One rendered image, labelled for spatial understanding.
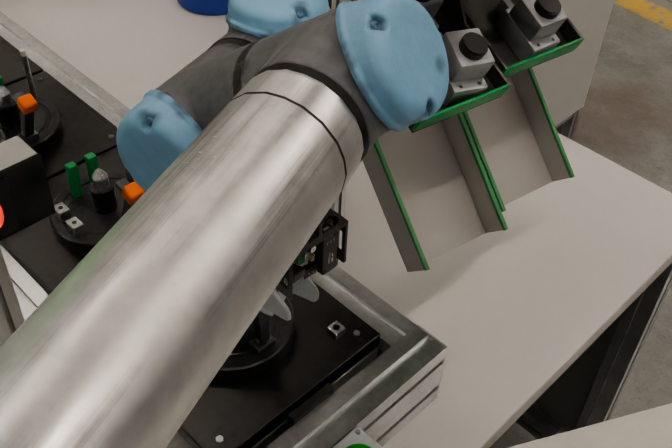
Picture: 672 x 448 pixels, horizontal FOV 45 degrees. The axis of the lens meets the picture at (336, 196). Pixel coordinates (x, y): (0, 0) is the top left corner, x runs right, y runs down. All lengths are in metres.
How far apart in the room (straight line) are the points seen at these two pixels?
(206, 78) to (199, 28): 1.19
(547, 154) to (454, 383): 0.34
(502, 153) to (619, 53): 2.46
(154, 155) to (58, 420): 0.26
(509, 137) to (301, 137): 0.76
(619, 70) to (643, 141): 0.46
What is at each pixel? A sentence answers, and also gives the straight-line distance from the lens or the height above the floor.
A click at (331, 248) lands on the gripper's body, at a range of 0.73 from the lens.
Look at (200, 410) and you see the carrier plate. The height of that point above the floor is 0.97.
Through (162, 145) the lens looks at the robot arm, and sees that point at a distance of 0.51.
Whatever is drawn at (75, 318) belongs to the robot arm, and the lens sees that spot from 0.32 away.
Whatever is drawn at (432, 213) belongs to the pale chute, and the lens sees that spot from 1.02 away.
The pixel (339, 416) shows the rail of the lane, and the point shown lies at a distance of 0.90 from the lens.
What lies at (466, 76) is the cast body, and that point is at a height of 1.23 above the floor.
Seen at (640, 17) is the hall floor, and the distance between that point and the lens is 3.86.
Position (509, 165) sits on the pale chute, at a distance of 1.12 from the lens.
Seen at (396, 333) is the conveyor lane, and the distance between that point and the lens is 0.97.
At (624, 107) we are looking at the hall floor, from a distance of 3.22.
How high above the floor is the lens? 1.70
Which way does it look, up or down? 41 degrees down
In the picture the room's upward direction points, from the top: 3 degrees clockwise
